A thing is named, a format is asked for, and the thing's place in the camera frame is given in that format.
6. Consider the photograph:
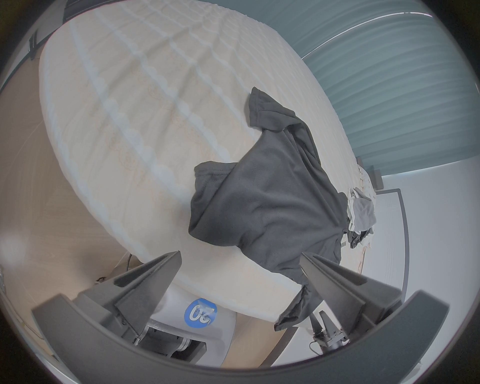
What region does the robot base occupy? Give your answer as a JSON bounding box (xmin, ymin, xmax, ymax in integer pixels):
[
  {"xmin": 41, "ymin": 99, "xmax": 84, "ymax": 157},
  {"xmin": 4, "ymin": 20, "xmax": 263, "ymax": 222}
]
[{"xmin": 124, "ymin": 284, "xmax": 238, "ymax": 369}]

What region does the bed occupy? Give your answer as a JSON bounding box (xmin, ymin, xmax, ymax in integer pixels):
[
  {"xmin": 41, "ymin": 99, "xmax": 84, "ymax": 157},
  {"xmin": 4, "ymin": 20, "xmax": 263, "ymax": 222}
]
[{"xmin": 37, "ymin": 2, "xmax": 410, "ymax": 324}]

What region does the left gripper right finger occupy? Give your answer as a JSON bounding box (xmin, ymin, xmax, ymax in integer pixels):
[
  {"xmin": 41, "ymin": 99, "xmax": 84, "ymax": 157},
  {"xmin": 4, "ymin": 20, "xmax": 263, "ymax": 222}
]
[{"xmin": 301, "ymin": 252, "xmax": 404, "ymax": 337}]

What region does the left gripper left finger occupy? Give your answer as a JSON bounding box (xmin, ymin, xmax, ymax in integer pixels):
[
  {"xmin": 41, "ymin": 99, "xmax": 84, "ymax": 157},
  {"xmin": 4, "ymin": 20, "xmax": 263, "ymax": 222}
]
[{"xmin": 80, "ymin": 250, "xmax": 183, "ymax": 341}]

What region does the white printed pillow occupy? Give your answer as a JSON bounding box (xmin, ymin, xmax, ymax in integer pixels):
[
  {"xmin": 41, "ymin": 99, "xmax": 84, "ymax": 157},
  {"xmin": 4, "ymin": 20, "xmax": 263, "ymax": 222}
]
[{"xmin": 356, "ymin": 157, "xmax": 376, "ymax": 203}]

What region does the pile of clothes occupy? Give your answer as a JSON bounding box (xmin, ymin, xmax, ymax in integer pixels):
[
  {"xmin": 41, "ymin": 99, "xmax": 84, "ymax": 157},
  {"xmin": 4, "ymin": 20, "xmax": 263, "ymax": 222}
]
[{"xmin": 345, "ymin": 187, "xmax": 378, "ymax": 250}]

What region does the black T-shirt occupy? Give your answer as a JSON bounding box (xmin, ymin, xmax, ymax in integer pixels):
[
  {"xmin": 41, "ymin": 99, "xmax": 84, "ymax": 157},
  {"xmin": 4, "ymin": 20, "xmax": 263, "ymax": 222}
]
[{"xmin": 187, "ymin": 86, "xmax": 350, "ymax": 332}]

